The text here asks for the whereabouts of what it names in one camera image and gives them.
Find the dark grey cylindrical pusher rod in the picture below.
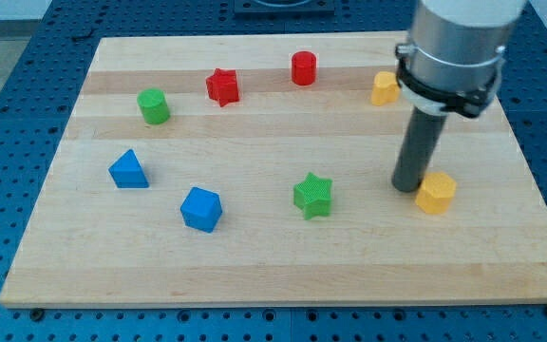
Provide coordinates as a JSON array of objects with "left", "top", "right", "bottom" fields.
[{"left": 391, "top": 107, "right": 447, "bottom": 193}]

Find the black clamp ring mount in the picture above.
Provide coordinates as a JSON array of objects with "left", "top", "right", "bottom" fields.
[{"left": 394, "top": 43, "right": 505, "bottom": 119}]

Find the yellow hexagon block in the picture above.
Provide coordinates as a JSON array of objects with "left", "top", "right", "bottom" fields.
[{"left": 415, "top": 172, "right": 457, "bottom": 215}]

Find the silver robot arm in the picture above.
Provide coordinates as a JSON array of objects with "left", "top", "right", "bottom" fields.
[{"left": 391, "top": 0, "right": 527, "bottom": 192}]

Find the yellow heart block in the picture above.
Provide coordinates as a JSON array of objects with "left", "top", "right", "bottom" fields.
[{"left": 370, "top": 71, "right": 400, "bottom": 106}]

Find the green star block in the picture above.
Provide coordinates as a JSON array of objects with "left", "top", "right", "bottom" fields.
[{"left": 292, "top": 172, "right": 332, "bottom": 220}]

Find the red cylinder block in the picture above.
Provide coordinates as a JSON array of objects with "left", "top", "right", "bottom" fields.
[{"left": 291, "top": 50, "right": 317, "bottom": 86}]

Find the red star block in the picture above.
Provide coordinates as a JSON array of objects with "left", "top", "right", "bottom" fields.
[{"left": 206, "top": 68, "right": 239, "bottom": 107}]

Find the wooden board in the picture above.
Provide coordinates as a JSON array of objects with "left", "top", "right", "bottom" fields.
[{"left": 0, "top": 31, "right": 547, "bottom": 309}]

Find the blue cube block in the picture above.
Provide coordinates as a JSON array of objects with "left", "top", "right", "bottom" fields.
[{"left": 180, "top": 187, "right": 222, "bottom": 234}]

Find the green cylinder block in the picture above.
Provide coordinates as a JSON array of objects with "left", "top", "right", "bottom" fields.
[{"left": 137, "top": 88, "right": 171, "bottom": 124}]

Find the blue triangle block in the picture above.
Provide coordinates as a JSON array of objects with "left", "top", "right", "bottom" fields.
[{"left": 108, "top": 149, "right": 149, "bottom": 188}]

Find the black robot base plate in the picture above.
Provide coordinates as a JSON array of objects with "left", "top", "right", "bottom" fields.
[{"left": 233, "top": 0, "right": 335, "bottom": 16}]

